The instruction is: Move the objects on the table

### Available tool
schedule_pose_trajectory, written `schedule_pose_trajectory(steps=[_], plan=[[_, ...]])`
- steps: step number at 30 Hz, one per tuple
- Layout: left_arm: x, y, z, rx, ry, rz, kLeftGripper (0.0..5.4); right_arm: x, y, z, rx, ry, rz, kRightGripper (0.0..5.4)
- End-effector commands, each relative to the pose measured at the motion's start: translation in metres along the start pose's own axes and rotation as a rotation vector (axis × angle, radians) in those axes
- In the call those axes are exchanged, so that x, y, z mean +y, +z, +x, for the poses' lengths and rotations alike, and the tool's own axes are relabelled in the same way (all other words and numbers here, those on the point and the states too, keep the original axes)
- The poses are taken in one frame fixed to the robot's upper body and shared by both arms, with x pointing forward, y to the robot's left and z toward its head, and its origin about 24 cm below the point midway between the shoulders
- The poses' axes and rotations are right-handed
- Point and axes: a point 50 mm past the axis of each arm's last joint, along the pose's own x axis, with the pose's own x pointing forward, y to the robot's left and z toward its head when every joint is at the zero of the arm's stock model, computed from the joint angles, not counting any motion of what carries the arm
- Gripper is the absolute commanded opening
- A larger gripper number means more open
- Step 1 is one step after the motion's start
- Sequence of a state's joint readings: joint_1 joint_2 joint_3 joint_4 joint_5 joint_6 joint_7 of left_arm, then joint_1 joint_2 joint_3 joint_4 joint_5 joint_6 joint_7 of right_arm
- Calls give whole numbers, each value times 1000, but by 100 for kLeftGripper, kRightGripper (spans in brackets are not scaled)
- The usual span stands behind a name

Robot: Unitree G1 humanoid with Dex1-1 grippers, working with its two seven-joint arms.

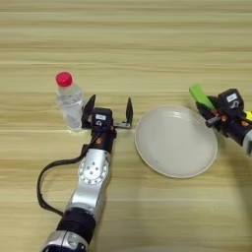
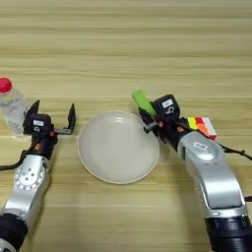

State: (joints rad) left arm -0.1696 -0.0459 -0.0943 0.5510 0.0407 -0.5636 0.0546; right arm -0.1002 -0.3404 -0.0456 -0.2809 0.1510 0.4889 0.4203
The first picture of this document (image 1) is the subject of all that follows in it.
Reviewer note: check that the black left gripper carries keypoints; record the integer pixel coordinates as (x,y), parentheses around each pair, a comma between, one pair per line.
(104,139)

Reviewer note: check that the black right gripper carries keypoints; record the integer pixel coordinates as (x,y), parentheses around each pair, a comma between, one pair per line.
(234,126)

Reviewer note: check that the green rectangular block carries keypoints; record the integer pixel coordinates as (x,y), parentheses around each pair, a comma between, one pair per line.
(200,95)

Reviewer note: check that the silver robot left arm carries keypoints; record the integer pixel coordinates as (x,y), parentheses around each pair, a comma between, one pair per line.
(90,180)

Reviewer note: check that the black labelled box left gripper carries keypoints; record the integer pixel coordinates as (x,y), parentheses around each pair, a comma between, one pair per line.
(101,117)

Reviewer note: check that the black labelled box gripper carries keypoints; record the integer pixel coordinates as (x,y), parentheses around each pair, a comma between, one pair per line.
(101,117)
(231,98)

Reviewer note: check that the black labelled box right gripper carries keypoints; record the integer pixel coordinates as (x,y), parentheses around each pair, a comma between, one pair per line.
(231,98)

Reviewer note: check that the clear bottle red cap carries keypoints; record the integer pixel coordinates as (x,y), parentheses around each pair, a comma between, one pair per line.
(70,105)

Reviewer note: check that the round beige plate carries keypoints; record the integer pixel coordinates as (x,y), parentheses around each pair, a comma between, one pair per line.
(174,141)

